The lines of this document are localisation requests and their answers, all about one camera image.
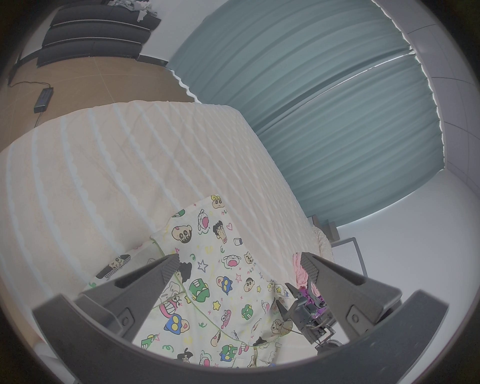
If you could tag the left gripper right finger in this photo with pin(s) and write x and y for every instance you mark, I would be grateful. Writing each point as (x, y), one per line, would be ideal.
(348, 296)

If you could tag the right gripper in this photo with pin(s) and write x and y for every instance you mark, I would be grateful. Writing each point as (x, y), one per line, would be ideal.
(311, 320)

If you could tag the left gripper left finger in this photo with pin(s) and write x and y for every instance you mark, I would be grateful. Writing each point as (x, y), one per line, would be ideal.
(144, 290)

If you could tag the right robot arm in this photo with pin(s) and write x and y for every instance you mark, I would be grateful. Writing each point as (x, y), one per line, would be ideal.
(332, 345)

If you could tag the bed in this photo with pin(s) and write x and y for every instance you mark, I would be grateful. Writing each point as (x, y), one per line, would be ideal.
(112, 168)

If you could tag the purple garment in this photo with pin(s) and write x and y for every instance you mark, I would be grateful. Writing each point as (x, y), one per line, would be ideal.
(314, 296)

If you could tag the pink garment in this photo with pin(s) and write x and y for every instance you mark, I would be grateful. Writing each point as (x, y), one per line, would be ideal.
(300, 272)

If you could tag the white printed pyjama garment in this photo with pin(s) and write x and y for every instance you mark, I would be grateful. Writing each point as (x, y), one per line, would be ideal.
(221, 270)

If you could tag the blue-green curtain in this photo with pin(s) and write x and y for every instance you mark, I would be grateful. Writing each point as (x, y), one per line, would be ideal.
(367, 142)
(285, 56)

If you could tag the black power adapter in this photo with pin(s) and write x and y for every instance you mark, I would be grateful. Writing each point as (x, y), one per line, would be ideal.
(43, 99)

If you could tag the dark grey chest of drawers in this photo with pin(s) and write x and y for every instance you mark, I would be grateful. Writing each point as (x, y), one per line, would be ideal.
(93, 33)

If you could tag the white grey crumpled cloth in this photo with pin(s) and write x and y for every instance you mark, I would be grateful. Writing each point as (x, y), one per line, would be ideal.
(135, 7)

